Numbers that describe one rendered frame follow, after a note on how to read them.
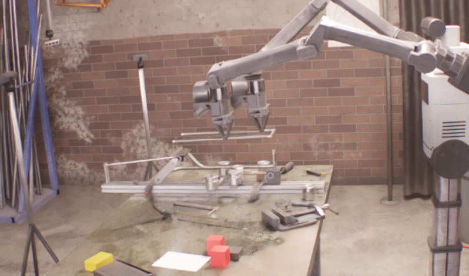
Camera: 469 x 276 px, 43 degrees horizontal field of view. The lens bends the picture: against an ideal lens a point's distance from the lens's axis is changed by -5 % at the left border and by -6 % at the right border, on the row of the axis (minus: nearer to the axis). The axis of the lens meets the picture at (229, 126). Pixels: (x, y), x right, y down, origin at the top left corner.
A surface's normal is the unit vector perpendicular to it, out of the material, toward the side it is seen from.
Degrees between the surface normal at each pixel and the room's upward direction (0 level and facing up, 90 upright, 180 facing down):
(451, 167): 90
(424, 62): 108
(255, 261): 0
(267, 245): 0
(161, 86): 90
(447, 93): 90
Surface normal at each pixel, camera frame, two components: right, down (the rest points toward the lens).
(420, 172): -0.92, 0.15
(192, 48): -0.22, 0.23
